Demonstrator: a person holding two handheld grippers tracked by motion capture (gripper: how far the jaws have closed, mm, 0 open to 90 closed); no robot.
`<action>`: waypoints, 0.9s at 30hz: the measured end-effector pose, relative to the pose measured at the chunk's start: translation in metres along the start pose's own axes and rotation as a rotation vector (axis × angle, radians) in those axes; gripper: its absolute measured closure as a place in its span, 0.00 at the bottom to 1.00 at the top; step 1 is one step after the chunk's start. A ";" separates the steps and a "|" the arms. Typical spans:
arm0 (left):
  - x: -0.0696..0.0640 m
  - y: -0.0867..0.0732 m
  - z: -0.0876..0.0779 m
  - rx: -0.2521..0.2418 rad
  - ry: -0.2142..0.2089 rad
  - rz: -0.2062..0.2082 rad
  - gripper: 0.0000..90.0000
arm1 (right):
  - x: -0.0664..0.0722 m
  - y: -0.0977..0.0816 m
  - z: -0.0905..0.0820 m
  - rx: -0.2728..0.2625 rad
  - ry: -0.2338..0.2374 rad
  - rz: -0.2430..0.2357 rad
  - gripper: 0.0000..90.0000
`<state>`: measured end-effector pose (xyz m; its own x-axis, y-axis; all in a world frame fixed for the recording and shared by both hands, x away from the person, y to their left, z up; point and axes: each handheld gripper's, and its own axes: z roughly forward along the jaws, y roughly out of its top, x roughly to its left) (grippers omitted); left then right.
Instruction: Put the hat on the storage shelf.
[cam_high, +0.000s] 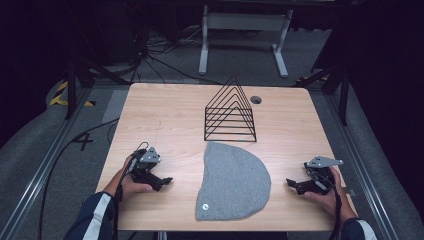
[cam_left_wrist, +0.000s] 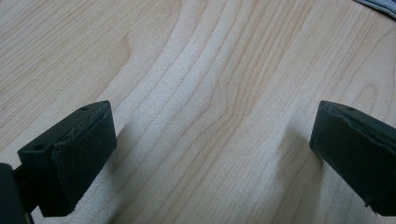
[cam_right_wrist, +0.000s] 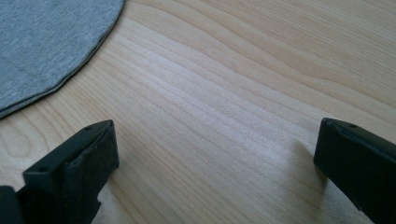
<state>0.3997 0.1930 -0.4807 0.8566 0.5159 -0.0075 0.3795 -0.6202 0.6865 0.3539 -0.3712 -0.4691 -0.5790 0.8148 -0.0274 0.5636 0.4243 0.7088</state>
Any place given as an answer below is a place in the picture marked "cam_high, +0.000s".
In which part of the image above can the bundle of black cables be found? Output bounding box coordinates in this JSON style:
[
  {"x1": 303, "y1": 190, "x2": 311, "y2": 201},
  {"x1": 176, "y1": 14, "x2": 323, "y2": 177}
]
[{"x1": 129, "y1": 25, "x2": 222, "y2": 85}]

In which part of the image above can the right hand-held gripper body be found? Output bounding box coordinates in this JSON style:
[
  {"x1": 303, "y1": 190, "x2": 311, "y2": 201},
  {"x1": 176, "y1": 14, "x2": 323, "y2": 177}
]
[{"x1": 303, "y1": 155, "x2": 345, "y2": 196}]

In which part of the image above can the white metal table frame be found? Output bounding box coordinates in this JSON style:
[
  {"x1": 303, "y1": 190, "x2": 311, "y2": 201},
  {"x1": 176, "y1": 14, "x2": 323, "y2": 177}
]
[{"x1": 198, "y1": 4, "x2": 295, "y2": 79}]

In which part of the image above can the yellow and black floor tape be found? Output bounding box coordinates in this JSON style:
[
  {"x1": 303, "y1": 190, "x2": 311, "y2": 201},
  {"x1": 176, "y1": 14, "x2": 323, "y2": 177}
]
[{"x1": 48, "y1": 80, "x2": 97, "y2": 108}]

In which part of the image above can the black floor cable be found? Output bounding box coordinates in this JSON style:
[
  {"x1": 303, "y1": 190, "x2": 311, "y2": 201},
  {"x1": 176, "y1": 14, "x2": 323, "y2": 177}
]
[{"x1": 37, "y1": 117, "x2": 120, "y2": 240}]

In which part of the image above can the aluminium floor rail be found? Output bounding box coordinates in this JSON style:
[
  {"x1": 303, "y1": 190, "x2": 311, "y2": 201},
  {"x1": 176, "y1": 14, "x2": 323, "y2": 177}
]
[
  {"x1": 324, "y1": 94, "x2": 402, "y2": 240},
  {"x1": 0, "y1": 85, "x2": 93, "y2": 240}
]

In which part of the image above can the right hand-held gripper cable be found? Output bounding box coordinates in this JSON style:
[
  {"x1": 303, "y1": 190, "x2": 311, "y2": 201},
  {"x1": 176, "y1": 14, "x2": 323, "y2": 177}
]
[{"x1": 328, "y1": 173, "x2": 344, "y2": 240}]

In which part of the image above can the black wire file rack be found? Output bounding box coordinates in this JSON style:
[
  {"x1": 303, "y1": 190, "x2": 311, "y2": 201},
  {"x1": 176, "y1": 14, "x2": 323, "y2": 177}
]
[{"x1": 203, "y1": 75, "x2": 258, "y2": 144}]

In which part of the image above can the left hand-held gripper cable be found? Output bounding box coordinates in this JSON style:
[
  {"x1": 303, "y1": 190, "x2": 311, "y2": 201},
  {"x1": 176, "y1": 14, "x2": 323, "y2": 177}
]
[{"x1": 111, "y1": 141, "x2": 151, "y2": 240}]

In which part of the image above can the person's left hand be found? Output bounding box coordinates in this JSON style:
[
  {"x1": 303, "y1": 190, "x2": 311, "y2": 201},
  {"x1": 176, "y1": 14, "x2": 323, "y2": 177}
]
[{"x1": 102, "y1": 155, "x2": 154, "y2": 201}]

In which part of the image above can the black metal stand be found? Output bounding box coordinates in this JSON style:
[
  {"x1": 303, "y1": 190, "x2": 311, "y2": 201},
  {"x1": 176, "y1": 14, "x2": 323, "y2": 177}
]
[
  {"x1": 292, "y1": 62, "x2": 352, "y2": 127},
  {"x1": 64, "y1": 55, "x2": 132, "y2": 121}
]

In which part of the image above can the grey knitted beanie hat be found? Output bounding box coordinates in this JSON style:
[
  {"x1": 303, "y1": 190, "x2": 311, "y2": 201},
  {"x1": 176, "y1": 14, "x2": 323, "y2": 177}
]
[{"x1": 195, "y1": 141, "x2": 272, "y2": 222}]

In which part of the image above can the person's right hand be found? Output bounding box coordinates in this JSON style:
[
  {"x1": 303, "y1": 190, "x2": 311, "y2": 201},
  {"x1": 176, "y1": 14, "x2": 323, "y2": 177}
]
[{"x1": 304, "y1": 166, "x2": 358, "y2": 221}]

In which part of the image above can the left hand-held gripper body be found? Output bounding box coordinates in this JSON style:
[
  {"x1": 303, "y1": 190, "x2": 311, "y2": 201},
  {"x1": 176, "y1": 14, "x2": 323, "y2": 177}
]
[{"x1": 129, "y1": 146, "x2": 165, "y2": 192}]

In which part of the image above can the hand-held gripper cable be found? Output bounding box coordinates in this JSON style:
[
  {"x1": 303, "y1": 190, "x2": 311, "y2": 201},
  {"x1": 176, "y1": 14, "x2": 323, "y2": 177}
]
[
  {"x1": 111, "y1": 141, "x2": 151, "y2": 240},
  {"x1": 328, "y1": 173, "x2": 344, "y2": 240}
]

